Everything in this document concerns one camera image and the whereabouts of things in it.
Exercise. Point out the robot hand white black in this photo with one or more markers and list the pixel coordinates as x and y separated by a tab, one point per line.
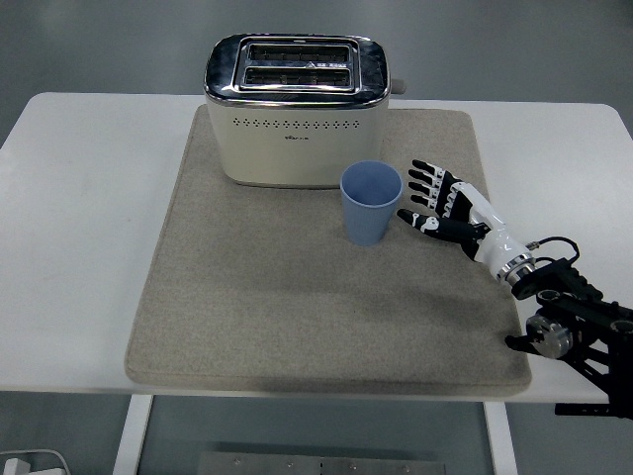
492	237

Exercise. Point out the grey metal plate with screws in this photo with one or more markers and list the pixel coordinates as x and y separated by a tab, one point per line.
321	465

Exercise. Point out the beige felt table mat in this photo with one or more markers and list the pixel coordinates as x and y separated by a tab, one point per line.
272	307

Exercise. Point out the white box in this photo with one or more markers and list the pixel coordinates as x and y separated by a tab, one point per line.
34	462

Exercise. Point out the cream and chrome toaster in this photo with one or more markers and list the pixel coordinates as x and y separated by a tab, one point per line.
297	148

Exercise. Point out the white table leg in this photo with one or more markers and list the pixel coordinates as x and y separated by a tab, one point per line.
500	440
131	435

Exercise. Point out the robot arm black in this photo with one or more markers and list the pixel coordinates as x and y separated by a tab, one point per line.
583	307

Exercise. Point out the black table control panel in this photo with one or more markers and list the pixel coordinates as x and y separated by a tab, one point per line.
578	410

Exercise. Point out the blue ribbed plastic cup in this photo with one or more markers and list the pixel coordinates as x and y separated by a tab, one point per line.
368	222

